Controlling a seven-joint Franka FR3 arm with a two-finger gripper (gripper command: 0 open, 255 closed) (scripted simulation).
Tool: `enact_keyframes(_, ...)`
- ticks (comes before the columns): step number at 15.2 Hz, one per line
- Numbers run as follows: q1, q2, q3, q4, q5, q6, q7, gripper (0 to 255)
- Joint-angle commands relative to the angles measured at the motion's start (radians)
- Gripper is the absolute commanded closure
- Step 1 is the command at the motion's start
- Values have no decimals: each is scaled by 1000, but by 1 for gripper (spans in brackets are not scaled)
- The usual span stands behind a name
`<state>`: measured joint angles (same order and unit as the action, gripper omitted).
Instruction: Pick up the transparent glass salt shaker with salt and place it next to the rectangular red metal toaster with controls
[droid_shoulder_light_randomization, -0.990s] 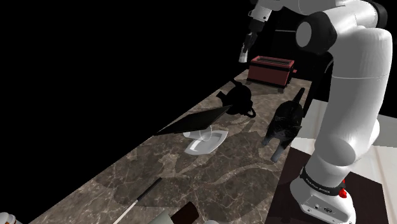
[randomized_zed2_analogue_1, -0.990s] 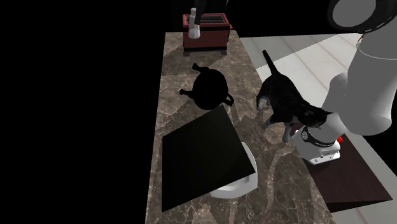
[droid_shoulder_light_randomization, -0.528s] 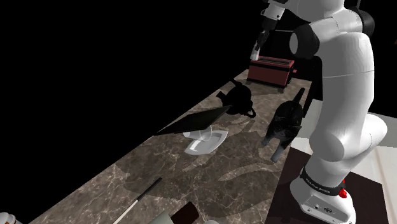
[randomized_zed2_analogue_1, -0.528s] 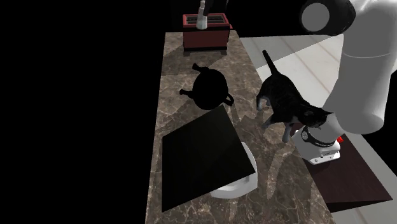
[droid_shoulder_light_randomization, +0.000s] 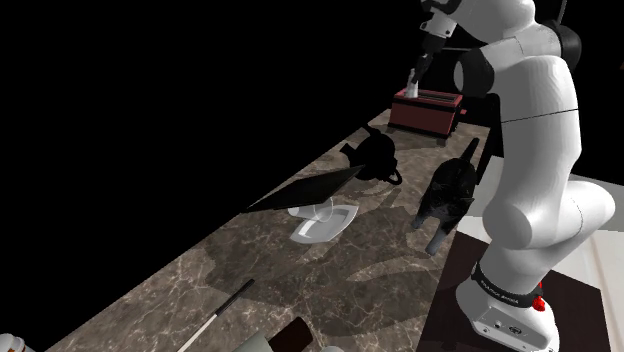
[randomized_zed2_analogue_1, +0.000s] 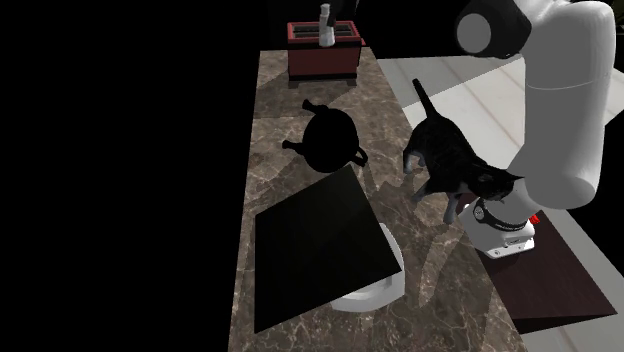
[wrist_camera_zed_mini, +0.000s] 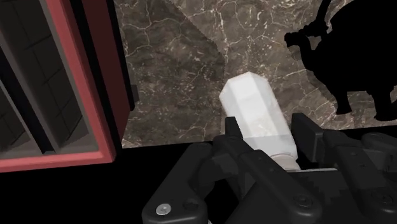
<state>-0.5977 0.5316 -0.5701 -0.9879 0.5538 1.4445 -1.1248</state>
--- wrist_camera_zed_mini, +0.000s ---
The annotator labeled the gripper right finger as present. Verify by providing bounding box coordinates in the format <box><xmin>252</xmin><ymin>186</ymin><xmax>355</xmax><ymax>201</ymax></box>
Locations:
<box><xmin>291</xmin><ymin>112</ymin><xmax>397</xmax><ymax>224</ymax></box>

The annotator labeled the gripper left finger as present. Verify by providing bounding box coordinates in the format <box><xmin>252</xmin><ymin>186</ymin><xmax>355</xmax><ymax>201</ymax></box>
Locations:
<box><xmin>141</xmin><ymin>116</ymin><xmax>323</xmax><ymax>224</ymax></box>

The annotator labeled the white hexagonal bottle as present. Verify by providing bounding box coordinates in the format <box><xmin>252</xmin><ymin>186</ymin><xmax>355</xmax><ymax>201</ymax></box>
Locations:
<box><xmin>218</xmin><ymin>71</ymin><xmax>302</xmax><ymax>171</ymax></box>

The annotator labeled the black teapot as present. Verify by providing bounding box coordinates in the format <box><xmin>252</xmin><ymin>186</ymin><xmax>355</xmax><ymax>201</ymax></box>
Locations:
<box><xmin>284</xmin><ymin>0</ymin><xmax>397</xmax><ymax>122</ymax></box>

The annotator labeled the red framed open box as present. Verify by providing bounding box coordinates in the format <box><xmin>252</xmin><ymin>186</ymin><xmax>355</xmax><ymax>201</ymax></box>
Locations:
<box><xmin>0</xmin><ymin>0</ymin><xmax>139</xmax><ymax>174</ymax></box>

